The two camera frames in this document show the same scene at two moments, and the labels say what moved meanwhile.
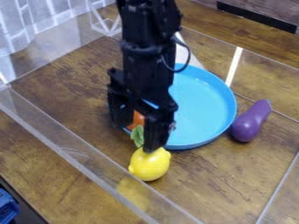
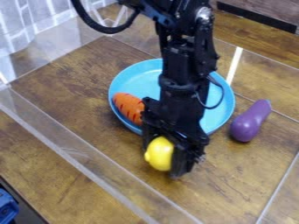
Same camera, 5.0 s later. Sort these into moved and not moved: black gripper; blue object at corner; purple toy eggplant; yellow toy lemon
Moved: black gripper; yellow toy lemon
Not moved: purple toy eggplant; blue object at corner
